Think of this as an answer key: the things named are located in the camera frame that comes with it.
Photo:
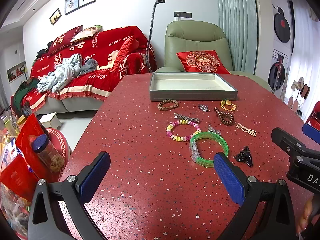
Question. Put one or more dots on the light blue clothes pile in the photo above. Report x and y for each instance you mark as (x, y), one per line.
(64, 73)

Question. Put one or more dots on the black claw hair clip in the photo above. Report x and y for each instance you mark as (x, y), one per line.
(245, 157)

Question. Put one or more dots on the silver bar hair clip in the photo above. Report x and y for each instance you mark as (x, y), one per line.
(180, 117)

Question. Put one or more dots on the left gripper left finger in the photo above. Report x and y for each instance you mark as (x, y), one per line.
(46, 220)

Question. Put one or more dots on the right hand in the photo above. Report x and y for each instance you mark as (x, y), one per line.
(311, 208)

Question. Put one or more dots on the small picture frame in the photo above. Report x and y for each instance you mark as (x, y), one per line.
(55, 16)

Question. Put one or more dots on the small silver charm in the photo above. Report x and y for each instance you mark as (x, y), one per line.
(203, 107)

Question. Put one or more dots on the long red sofa pillow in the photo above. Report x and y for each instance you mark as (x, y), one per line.
(64, 40)

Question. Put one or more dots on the grey jewelry tray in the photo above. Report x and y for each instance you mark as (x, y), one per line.
(190, 86)

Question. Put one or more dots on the beige hair clip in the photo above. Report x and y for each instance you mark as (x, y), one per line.
(246, 130)

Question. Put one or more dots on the snack jar blue lid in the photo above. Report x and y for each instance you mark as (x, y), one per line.
(46, 151)

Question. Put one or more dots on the green plastic bangle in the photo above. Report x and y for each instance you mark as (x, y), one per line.
(204, 145)

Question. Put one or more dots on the teal curtain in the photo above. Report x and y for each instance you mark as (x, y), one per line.
(238, 20)

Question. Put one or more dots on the red gift box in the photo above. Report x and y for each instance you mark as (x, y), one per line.
(17, 177)

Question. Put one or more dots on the sofa with red cover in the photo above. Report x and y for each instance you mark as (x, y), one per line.
(119, 52)

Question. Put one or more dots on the red embroidered cushion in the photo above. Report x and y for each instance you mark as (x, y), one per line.
(202, 61)

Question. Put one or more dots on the green leather armchair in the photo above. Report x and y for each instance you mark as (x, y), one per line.
(184, 36)

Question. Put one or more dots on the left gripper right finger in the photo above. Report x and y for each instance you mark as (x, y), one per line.
(277, 220)

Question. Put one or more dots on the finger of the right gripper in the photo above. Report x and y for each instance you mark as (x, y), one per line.
(297, 151)
(311, 132)

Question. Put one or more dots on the red round tin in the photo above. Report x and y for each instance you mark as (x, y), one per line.
(63, 148)

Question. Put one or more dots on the small white stool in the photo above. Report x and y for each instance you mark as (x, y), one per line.
(50, 121)

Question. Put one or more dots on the silver heart pendant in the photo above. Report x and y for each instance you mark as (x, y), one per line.
(211, 129)

